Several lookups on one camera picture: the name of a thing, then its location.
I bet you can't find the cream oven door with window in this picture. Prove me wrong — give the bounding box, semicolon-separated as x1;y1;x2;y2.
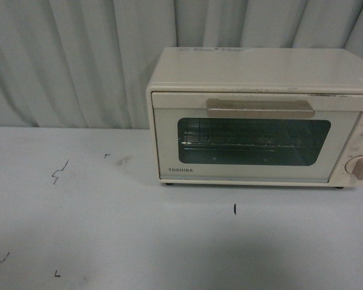
151;92;363;187

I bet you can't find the beige oven door handle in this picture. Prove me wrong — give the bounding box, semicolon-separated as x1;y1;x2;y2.
206;99;315;119

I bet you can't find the cream Toshiba toaster oven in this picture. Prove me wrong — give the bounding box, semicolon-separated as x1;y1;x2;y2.
146;48;363;184

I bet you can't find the lower beige oven knob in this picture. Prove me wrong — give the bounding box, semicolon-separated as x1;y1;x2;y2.
345;155;363;181

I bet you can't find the white pleated curtain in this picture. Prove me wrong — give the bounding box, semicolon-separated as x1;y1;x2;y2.
0;1;363;129

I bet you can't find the metal wire oven rack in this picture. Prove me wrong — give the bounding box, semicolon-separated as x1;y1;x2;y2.
177;118;315;150

